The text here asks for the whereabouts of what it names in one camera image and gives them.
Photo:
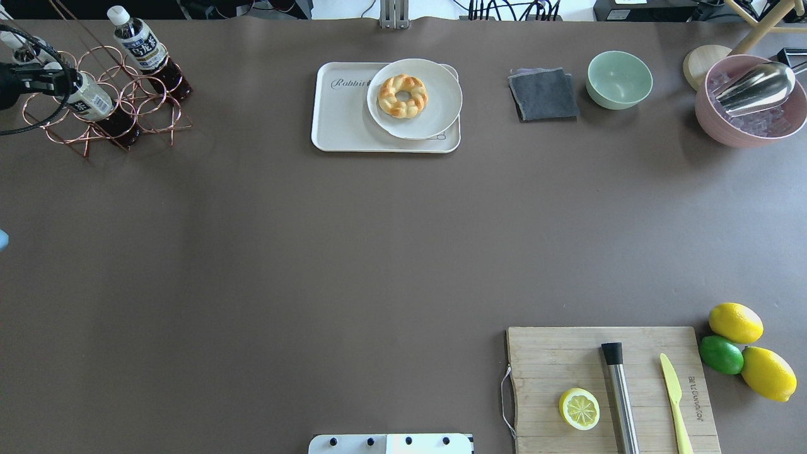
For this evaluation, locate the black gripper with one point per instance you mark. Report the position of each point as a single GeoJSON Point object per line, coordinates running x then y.
{"type": "Point", "coordinates": [7, 83]}

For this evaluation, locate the tea bottle rack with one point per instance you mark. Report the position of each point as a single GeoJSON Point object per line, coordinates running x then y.
{"type": "Point", "coordinates": [91, 104]}
{"type": "Point", "coordinates": [149, 54]}
{"type": "Point", "coordinates": [24, 51]}

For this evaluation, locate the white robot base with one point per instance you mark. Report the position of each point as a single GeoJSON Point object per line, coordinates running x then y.
{"type": "Point", "coordinates": [430, 442]}

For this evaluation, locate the tea bottle front rack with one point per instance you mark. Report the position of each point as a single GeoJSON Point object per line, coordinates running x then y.
{"type": "Point", "coordinates": [149, 54]}

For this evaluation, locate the cream serving tray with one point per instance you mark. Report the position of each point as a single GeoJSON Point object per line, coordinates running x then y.
{"type": "Point", "coordinates": [341, 121]}

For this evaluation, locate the white round plate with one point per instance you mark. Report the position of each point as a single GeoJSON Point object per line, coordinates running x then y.
{"type": "Point", "coordinates": [444, 99]}

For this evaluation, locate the grey folded cloth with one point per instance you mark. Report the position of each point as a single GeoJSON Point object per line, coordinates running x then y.
{"type": "Point", "coordinates": [543, 94]}

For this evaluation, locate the green bowl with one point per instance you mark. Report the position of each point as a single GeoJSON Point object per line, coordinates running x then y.
{"type": "Point", "coordinates": [617, 80]}

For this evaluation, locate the wooden cutting board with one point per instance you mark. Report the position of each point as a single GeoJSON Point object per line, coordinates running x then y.
{"type": "Point", "coordinates": [547, 361]}

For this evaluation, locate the black power box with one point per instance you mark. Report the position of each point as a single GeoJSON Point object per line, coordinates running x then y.
{"type": "Point", "coordinates": [644, 11]}

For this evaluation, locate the half lemon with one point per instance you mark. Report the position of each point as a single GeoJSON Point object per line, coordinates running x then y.
{"type": "Point", "coordinates": [579, 408]}

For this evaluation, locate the steel muddler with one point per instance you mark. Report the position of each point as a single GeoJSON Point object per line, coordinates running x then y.
{"type": "Point", "coordinates": [625, 427]}

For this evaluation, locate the round wooden lid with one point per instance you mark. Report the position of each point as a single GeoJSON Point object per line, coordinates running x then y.
{"type": "Point", "coordinates": [700, 60]}

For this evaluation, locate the pink bowl with ice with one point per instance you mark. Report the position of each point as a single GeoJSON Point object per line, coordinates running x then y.
{"type": "Point", "coordinates": [717, 125]}

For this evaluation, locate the wooden stand legs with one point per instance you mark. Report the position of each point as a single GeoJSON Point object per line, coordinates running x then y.
{"type": "Point", "coordinates": [768, 24]}

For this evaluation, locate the metal ice scoop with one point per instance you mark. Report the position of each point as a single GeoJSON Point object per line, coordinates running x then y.
{"type": "Point", "coordinates": [762, 87]}

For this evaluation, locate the whole lemon far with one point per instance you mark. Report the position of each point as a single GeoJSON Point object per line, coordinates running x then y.
{"type": "Point", "coordinates": [736, 322]}

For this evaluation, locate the whole lemon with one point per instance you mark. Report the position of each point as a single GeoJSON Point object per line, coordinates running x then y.
{"type": "Point", "coordinates": [736, 322]}
{"type": "Point", "coordinates": [768, 374]}

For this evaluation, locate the green lime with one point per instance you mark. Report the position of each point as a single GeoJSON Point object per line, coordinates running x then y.
{"type": "Point", "coordinates": [721, 355]}

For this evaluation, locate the yellow plastic knife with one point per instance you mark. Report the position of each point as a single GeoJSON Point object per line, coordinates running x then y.
{"type": "Point", "coordinates": [675, 395]}

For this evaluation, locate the whole lemon near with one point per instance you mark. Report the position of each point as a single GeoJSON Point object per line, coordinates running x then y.
{"type": "Point", "coordinates": [768, 374]}

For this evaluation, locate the copper wire bottle rack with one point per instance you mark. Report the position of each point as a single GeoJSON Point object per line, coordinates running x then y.
{"type": "Point", "coordinates": [132, 93]}

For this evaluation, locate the aluminium camera post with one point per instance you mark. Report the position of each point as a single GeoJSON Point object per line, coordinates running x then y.
{"type": "Point", "coordinates": [394, 14]}

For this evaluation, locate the braided ring bread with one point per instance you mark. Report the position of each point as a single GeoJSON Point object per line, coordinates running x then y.
{"type": "Point", "coordinates": [403, 97]}

